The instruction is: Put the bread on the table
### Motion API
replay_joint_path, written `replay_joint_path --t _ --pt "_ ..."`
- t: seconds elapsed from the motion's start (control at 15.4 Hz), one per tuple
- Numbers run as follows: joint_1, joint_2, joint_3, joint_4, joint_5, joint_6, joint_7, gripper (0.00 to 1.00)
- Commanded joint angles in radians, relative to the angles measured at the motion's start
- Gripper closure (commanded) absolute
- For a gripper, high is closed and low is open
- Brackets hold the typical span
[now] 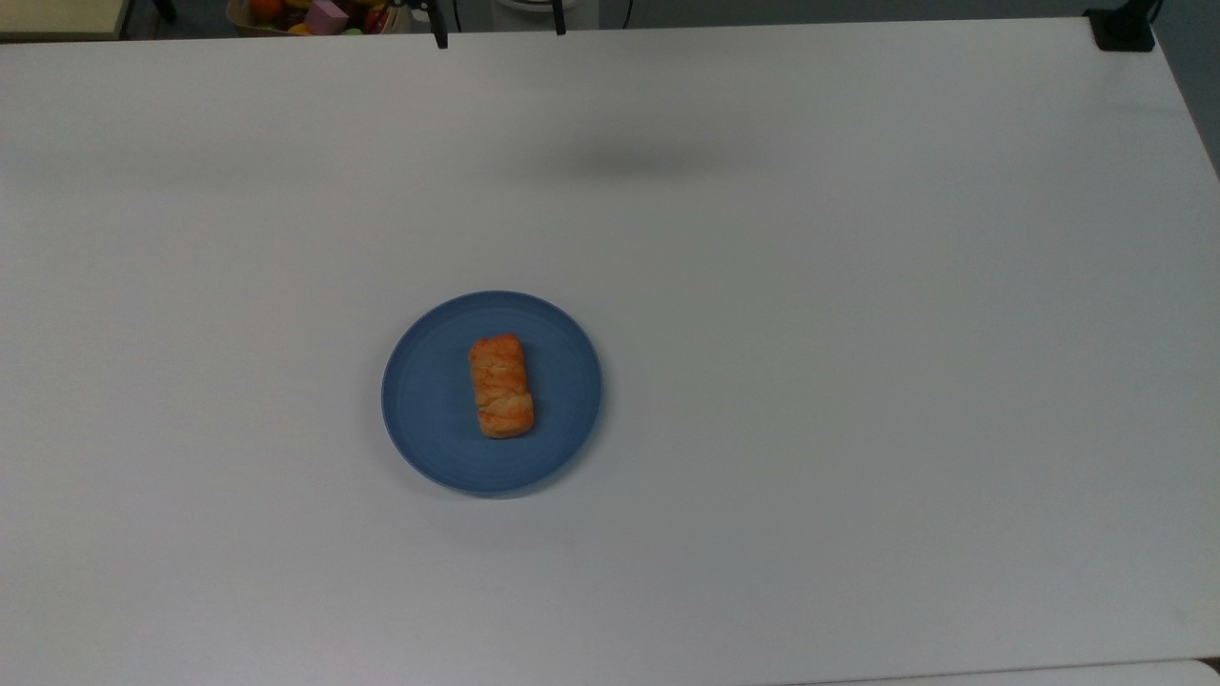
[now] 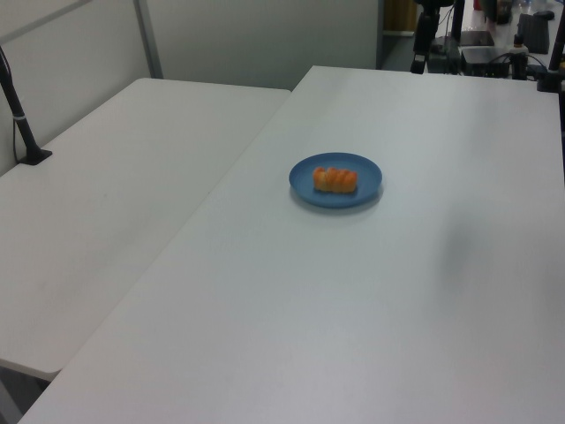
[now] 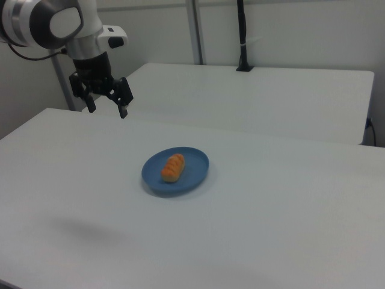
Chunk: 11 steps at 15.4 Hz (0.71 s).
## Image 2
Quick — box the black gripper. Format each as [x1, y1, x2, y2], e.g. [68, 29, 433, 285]
[409, 0, 456, 74]

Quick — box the orange toy bread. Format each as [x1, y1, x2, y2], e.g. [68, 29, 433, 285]
[312, 166, 358, 195]

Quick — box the black equipment box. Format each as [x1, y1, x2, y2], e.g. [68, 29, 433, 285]
[428, 37, 463, 74]

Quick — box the yellow wooden cabinet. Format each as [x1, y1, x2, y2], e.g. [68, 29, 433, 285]
[382, 0, 418, 35]

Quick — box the black vertical stand pole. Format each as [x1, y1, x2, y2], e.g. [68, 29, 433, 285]
[448, 0, 466, 49]

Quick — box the flat black pad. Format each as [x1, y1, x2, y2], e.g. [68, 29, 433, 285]
[458, 29, 496, 48]

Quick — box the black controller box with lights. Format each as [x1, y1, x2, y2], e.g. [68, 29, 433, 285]
[461, 46, 513, 79]

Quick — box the dark bottle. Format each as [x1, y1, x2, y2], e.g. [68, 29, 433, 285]
[493, 0, 514, 26]

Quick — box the black joystick stop button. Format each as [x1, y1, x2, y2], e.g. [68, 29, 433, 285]
[510, 34, 530, 81]

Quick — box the dark grey bag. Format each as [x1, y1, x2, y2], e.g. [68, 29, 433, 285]
[516, 12, 553, 54]

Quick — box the blue round plate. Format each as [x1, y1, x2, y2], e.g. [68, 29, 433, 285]
[289, 152, 384, 209]

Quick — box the grey table leg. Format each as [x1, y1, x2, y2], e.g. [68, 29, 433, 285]
[0, 375, 23, 424]

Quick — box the black clamped camera pole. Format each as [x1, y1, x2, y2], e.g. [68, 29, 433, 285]
[536, 26, 565, 94]

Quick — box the grey partition post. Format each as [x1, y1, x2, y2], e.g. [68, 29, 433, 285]
[134, 0, 164, 80]

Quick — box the black camera stand with base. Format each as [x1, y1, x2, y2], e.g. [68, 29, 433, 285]
[0, 43, 53, 167]

